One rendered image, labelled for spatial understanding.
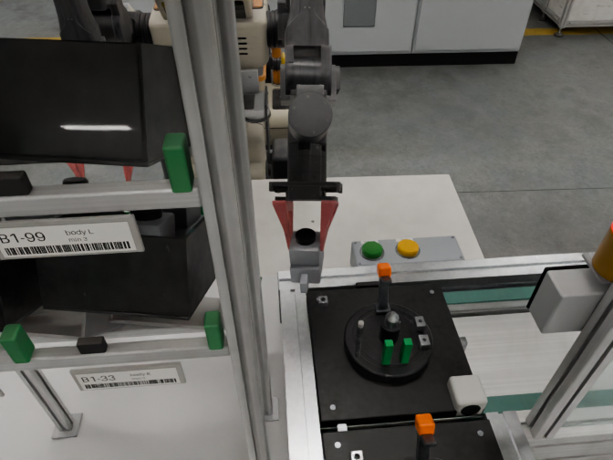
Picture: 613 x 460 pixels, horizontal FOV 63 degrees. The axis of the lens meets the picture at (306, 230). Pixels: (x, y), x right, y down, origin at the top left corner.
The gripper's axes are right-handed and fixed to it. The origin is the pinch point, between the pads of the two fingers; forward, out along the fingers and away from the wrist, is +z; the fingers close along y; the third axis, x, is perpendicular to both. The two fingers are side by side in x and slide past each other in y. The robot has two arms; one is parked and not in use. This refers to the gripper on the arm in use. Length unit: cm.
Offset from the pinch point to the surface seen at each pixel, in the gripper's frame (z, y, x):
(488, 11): -146, 86, 289
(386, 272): 4.4, 11.9, 6.3
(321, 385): 21.1, 2.4, 0.9
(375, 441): 26.6, 10.5, -4.3
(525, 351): 18.5, 35.9, 16.2
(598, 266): 0.6, 33.1, -17.4
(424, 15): -143, 42, 283
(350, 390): 21.5, 6.8, 1.0
